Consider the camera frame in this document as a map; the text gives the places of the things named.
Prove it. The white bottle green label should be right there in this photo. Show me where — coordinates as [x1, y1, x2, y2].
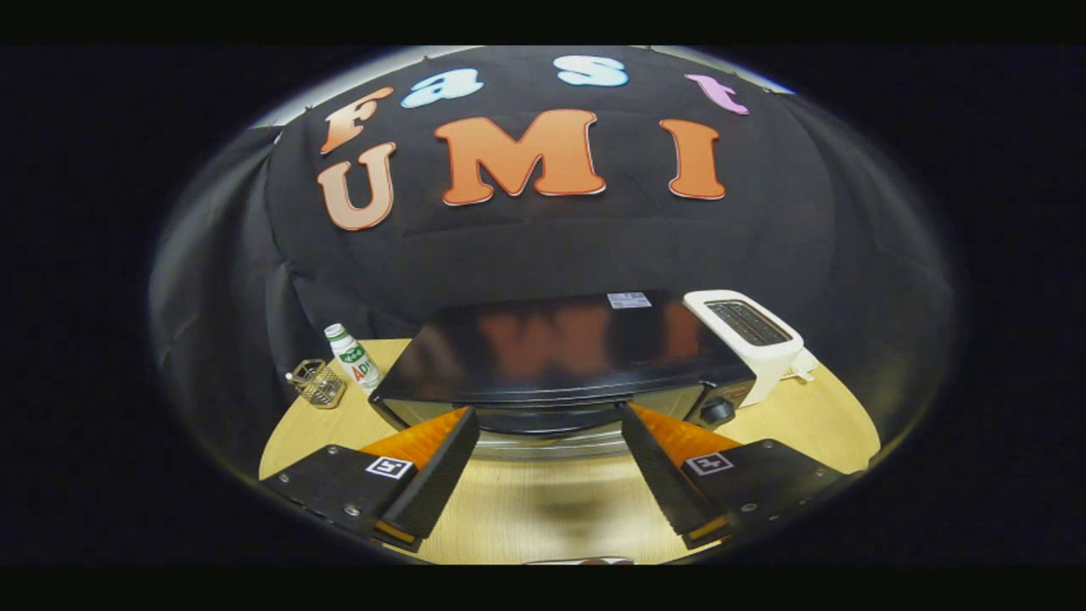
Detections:
[324, 323, 383, 394]

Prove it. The small wire mesh holder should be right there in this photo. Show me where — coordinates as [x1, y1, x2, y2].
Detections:
[286, 358, 346, 410]

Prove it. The black toaster oven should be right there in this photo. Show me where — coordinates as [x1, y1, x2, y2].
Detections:
[369, 291, 758, 459]

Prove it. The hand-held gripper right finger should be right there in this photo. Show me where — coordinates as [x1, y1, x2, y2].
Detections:
[621, 403, 866, 551]

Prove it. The white pop-up toaster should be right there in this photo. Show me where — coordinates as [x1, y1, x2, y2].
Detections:
[683, 289, 805, 408]

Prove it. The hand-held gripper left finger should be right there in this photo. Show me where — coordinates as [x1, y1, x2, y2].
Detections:
[259, 406, 481, 552]

